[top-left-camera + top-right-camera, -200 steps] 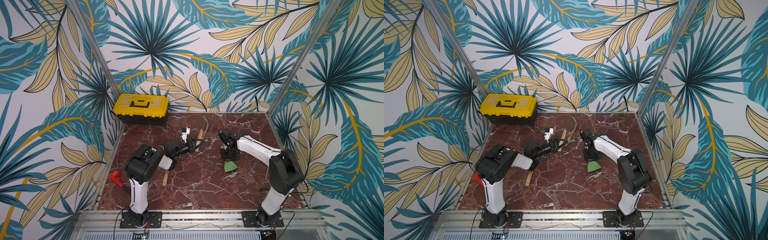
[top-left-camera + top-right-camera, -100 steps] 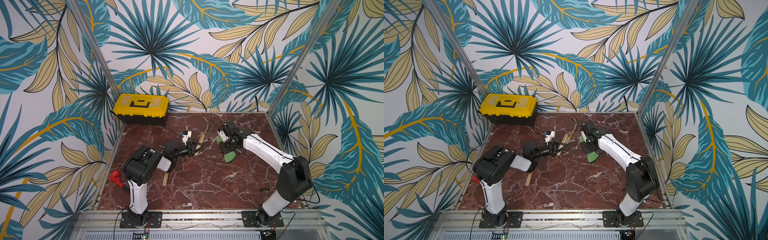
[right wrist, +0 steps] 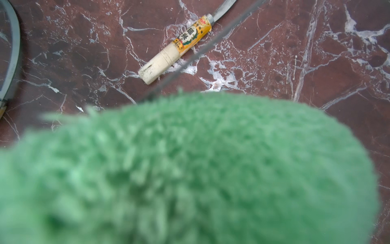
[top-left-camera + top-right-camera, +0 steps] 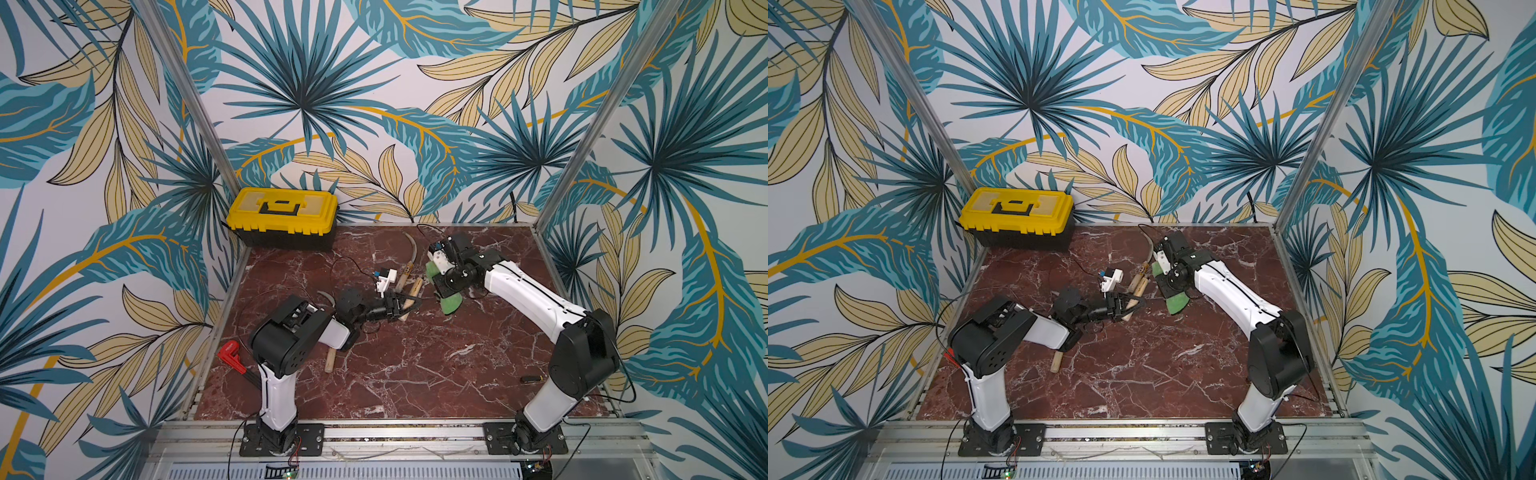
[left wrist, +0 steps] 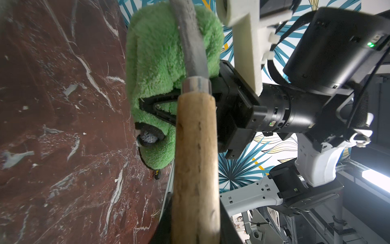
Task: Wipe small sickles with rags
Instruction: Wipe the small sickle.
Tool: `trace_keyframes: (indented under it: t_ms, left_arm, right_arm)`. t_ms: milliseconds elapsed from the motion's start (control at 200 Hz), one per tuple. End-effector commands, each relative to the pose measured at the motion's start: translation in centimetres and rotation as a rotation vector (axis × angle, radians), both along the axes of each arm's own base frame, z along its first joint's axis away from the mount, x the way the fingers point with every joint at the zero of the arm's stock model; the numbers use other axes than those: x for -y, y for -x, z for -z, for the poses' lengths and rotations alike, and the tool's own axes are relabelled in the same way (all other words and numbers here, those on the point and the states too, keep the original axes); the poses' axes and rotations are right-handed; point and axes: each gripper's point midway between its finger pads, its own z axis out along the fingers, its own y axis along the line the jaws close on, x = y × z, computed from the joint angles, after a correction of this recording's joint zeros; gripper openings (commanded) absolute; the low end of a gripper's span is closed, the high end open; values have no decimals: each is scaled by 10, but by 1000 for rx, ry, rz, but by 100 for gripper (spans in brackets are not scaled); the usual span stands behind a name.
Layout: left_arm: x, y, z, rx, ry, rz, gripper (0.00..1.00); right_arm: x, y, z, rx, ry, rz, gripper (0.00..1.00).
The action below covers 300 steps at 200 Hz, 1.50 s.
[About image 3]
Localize green rag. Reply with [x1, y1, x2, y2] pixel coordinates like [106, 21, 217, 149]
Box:
[1, 93, 380, 244]

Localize sickle labelled handle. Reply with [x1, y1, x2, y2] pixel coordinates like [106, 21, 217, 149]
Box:
[138, 0, 236, 85]

